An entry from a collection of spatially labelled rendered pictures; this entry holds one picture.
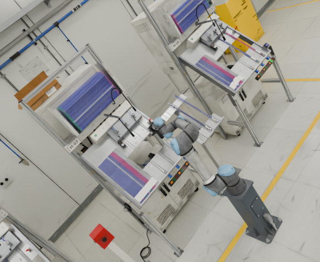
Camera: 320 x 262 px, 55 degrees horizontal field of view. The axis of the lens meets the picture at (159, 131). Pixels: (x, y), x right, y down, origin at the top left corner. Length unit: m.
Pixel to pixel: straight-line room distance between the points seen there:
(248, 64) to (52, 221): 3.22
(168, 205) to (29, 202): 1.96
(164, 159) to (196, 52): 1.26
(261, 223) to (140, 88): 2.85
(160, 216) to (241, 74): 1.68
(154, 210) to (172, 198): 0.24
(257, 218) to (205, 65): 1.60
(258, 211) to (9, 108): 3.04
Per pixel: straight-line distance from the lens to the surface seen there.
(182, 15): 3.33
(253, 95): 3.86
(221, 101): 3.46
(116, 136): 2.79
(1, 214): 2.79
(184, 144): 2.13
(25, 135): 4.18
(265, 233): 2.76
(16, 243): 2.74
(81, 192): 4.56
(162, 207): 3.18
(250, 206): 2.50
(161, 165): 2.74
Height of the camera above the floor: 2.29
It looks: 28 degrees down
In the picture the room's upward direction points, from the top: 37 degrees counter-clockwise
